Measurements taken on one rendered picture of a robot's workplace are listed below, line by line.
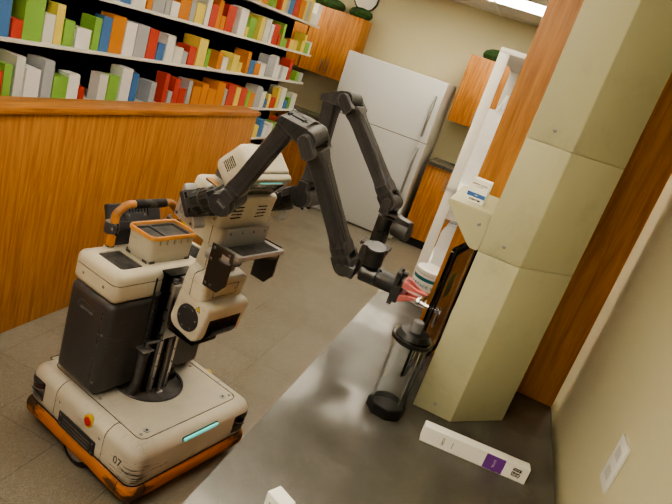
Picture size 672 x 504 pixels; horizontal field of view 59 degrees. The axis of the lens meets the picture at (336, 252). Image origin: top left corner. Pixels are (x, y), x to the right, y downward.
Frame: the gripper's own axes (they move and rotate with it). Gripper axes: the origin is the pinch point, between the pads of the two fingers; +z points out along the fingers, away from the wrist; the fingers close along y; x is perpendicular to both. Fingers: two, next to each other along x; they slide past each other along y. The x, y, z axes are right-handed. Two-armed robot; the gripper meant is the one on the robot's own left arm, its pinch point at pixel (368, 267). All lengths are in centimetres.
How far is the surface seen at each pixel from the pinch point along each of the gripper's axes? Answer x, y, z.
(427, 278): 26.9, 19.1, 3.8
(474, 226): -46, 30, -37
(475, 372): -45, 44, 0
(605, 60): -46, 42, -82
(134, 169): 91, -162, 32
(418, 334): -56, 27, -8
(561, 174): -46, 43, -56
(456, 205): -46, 23, -40
